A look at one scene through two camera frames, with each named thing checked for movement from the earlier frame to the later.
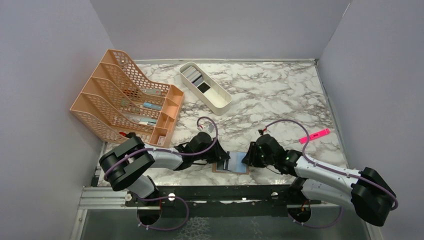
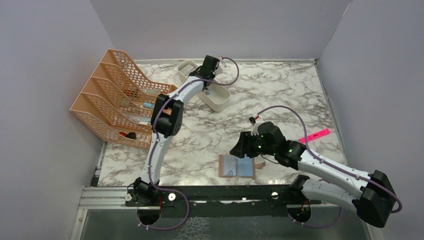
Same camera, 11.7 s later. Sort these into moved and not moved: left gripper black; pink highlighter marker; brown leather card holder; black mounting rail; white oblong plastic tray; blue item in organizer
Moved: brown leather card holder; left gripper black
Not moved: blue item in organizer; pink highlighter marker; black mounting rail; white oblong plastic tray
